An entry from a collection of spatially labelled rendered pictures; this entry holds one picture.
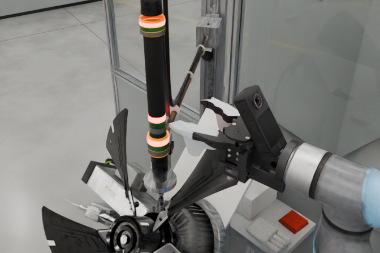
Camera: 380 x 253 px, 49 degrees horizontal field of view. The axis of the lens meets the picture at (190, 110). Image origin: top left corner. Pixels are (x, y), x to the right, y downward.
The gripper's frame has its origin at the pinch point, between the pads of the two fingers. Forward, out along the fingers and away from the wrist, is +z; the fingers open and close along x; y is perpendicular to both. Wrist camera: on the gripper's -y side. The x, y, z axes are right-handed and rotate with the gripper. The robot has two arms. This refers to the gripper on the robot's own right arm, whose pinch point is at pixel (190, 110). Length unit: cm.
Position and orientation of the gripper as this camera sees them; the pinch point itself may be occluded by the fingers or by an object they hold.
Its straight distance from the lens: 74.2
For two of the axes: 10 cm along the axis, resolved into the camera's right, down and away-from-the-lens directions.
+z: -8.0, -3.2, 5.0
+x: 6.0, -4.3, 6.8
